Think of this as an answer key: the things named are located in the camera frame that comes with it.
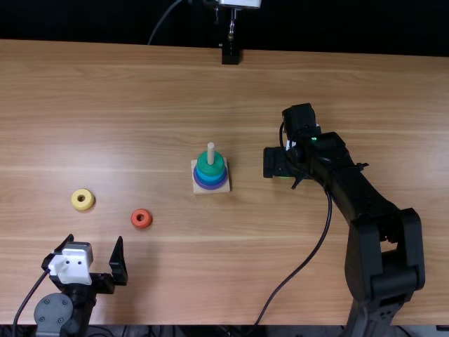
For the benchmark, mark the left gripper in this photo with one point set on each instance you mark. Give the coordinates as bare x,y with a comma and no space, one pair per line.
103,282

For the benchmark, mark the wooden peg base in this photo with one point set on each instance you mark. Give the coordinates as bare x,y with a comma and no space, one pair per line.
201,190

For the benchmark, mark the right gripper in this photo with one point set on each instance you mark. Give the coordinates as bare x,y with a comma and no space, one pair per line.
277,163

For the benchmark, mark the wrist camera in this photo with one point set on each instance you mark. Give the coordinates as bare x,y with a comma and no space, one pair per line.
72,263
289,144

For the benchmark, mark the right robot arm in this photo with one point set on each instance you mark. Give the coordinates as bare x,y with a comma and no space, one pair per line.
361,196

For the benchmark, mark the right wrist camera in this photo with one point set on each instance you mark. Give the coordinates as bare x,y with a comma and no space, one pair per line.
289,144

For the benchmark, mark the black clamp stand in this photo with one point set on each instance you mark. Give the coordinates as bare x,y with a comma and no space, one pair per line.
231,56

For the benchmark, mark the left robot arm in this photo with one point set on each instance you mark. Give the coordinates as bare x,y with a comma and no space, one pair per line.
52,310

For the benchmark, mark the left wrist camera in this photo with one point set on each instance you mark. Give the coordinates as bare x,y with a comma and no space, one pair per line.
72,263

